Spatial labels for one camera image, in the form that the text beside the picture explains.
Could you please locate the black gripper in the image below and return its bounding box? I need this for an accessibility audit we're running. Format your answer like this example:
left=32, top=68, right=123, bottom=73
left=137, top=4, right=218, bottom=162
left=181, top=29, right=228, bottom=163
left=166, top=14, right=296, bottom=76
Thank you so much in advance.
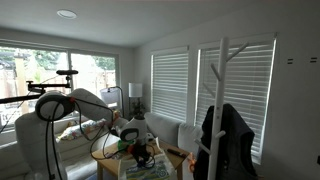
left=133, top=141, right=153, bottom=168

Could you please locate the black remote control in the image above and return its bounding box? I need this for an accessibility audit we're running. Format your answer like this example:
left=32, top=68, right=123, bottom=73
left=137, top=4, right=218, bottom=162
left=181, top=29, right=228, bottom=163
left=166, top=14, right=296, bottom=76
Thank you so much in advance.
left=166, top=148, right=188, bottom=159

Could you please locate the white printed tote bag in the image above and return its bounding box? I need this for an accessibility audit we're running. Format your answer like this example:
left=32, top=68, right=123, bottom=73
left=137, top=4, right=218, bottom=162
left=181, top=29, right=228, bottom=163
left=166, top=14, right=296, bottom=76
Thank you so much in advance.
left=117, top=149, right=178, bottom=180

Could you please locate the green plastic box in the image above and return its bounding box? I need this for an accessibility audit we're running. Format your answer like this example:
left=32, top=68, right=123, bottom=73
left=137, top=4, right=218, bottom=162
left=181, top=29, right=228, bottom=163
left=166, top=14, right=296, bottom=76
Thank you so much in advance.
left=117, top=139, right=135, bottom=152

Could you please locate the light wooden table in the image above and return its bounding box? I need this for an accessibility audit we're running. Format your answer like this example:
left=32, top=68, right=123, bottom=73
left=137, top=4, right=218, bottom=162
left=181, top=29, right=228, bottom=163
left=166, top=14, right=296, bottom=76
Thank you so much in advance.
left=91, top=141, right=191, bottom=180

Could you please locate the grey sofa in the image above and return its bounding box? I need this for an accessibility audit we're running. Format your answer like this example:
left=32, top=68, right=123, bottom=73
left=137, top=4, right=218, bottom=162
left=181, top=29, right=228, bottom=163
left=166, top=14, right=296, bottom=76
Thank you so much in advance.
left=0, top=111, right=205, bottom=180

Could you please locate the orange octopus plush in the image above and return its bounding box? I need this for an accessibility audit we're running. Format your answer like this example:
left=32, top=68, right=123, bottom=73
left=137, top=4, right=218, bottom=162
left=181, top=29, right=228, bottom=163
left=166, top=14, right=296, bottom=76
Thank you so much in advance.
left=187, top=153, right=199, bottom=174

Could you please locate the dark houseplant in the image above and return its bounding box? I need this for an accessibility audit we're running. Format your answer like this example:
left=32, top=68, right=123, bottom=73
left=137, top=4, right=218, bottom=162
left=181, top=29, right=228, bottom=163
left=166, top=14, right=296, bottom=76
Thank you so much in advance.
left=131, top=99, right=146, bottom=118

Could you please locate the floral pillow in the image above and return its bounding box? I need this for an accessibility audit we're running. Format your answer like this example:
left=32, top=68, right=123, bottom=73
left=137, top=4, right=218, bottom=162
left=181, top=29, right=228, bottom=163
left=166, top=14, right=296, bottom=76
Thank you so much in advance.
left=58, top=118, right=108, bottom=141

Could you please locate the arc lamp with pale shade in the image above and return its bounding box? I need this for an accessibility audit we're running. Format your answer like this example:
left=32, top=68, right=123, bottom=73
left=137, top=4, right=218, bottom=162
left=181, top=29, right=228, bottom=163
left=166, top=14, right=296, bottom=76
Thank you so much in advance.
left=99, top=85, right=125, bottom=116

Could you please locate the narrow white window blind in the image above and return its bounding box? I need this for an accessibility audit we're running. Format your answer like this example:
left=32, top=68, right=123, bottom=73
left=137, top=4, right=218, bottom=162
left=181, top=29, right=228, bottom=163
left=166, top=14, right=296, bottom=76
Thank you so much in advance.
left=151, top=52, right=190, bottom=123

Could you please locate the dark hanging jacket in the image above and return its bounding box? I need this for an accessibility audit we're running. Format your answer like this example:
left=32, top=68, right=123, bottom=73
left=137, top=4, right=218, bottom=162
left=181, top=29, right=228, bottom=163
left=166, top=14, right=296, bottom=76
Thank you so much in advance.
left=193, top=103, right=260, bottom=180

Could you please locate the white coat rack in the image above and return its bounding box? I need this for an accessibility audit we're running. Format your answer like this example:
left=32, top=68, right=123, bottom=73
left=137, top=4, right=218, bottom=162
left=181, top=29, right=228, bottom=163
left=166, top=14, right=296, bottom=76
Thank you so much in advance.
left=194, top=37, right=250, bottom=180

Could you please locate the large picture window pane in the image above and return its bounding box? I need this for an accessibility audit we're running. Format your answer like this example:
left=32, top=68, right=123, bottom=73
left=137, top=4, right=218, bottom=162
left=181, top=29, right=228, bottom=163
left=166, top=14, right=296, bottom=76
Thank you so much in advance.
left=70, top=53, right=118, bottom=101
left=0, top=46, right=70, bottom=128

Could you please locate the wide white window blind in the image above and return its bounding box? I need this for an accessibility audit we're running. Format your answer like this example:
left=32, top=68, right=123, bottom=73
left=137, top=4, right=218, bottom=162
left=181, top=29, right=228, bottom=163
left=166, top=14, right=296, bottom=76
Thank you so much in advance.
left=196, top=41, right=276, bottom=158

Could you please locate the round ceiling light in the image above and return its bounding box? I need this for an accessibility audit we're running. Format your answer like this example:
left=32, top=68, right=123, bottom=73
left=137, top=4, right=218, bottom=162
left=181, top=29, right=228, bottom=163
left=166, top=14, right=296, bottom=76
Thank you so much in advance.
left=56, top=9, right=78, bottom=20

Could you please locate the black hanging robot cable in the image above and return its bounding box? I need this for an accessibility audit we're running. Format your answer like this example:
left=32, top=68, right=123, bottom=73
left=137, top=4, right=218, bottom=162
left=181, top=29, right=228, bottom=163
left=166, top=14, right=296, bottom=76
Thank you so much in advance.
left=44, top=118, right=64, bottom=180

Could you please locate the black stereo camera bar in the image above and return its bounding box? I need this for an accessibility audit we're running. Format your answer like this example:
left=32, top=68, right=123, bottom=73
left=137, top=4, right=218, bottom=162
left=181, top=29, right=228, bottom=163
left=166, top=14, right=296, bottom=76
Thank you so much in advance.
left=55, top=69, right=80, bottom=76

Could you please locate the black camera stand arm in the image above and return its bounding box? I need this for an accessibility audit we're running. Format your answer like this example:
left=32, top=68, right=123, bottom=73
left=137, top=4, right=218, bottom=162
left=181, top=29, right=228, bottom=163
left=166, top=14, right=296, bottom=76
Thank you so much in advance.
left=0, top=74, right=73, bottom=105

